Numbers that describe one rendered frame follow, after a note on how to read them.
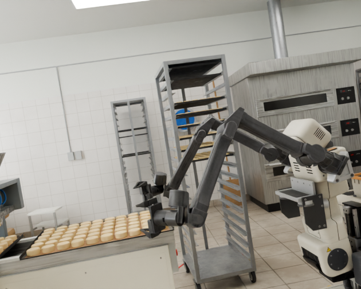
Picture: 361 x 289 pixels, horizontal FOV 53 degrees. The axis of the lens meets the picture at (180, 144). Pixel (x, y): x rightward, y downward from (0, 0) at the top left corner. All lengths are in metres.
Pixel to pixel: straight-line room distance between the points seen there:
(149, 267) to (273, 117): 3.78
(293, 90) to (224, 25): 1.70
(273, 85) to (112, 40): 2.59
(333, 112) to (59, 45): 4.16
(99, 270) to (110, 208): 4.38
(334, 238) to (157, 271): 0.83
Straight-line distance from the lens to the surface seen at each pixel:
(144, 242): 1.56
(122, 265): 1.57
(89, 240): 1.54
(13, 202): 2.08
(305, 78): 5.29
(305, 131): 1.75
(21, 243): 1.92
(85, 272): 1.59
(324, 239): 1.87
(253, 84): 5.03
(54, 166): 5.99
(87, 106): 5.88
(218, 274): 2.99
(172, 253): 1.62
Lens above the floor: 1.30
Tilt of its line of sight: 2 degrees down
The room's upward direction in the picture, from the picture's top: 9 degrees counter-clockwise
